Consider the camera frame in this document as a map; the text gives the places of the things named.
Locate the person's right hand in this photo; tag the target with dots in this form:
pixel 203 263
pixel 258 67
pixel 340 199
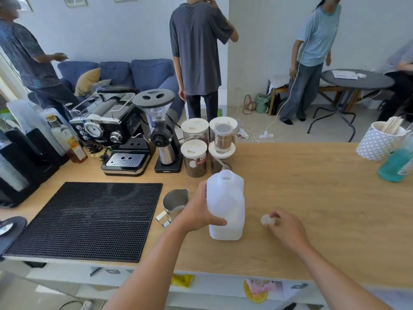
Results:
pixel 290 232

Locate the person's left hand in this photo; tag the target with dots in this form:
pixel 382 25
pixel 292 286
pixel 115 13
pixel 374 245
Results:
pixel 196 213

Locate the stainless steel milk pitcher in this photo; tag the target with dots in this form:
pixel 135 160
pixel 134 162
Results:
pixel 174 203

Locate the white jug cap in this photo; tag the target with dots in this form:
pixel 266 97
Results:
pixel 266 219

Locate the white plastic milk jug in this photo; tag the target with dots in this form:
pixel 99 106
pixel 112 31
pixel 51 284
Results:
pixel 226 203

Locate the person's left forearm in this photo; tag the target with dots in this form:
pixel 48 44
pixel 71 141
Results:
pixel 148 271

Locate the person's right forearm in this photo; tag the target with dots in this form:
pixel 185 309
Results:
pixel 338 280

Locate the black coffee grinder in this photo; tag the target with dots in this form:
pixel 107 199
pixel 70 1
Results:
pixel 161 138

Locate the white shelf counter wooden top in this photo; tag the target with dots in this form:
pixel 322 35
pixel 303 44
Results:
pixel 322 196

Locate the clear canister white lid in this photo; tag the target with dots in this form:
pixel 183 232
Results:
pixel 222 158
pixel 194 129
pixel 226 120
pixel 194 161

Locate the pink and yellow packet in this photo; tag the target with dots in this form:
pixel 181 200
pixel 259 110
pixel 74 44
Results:
pixel 258 288

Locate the yellow snack packet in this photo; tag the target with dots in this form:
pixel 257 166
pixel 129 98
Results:
pixel 181 280

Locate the steel shaker jar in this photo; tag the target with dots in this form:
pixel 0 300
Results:
pixel 223 137

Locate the black rubber bar mat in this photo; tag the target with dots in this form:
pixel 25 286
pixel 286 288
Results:
pixel 87 219

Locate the tan handbag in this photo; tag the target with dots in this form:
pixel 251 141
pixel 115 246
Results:
pixel 248 106

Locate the white patterned cup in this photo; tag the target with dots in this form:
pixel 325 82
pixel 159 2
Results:
pixel 376 145

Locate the teal liquid pump bottle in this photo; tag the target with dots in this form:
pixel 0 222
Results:
pixel 395 167

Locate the black espresso machine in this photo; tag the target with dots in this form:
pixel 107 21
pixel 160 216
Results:
pixel 113 122

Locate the green bag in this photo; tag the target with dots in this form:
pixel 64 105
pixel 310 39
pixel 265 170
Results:
pixel 262 103

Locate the black floor bag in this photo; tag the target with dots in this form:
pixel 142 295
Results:
pixel 276 104

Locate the amber syrup bottle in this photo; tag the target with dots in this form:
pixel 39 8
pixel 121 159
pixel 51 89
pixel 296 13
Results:
pixel 74 148

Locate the white power strip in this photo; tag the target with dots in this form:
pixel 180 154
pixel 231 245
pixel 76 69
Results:
pixel 86 305

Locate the blue sofa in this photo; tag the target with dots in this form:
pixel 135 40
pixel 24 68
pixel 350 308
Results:
pixel 145 74

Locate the bundle of wooden stirrers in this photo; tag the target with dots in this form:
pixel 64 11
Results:
pixel 392 124

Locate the wooden bench white cushion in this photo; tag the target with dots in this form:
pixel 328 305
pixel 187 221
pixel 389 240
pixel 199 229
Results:
pixel 277 81

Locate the grey cushion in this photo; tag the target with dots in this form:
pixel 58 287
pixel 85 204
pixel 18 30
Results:
pixel 101 85

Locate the white papers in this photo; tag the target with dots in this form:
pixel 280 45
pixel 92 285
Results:
pixel 343 74

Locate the black cup holder rack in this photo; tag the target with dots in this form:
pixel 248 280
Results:
pixel 35 164

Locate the yellow cushion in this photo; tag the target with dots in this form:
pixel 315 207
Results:
pixel 87 82

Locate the black tamper mat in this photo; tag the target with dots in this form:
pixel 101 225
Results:
pixel 17 229

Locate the stack of white lids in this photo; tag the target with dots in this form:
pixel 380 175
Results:
pixel 13 174

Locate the stack of clear cups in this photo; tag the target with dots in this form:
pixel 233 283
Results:
pixel 29 122

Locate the green leafy plant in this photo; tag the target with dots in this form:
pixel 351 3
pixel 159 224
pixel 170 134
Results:
pixel 6 119

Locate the framed pale green picture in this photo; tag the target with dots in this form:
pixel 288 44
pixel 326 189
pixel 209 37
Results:
pixel 75 1

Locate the framed sketch picture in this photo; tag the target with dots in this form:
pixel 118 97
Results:
pixel 24 2

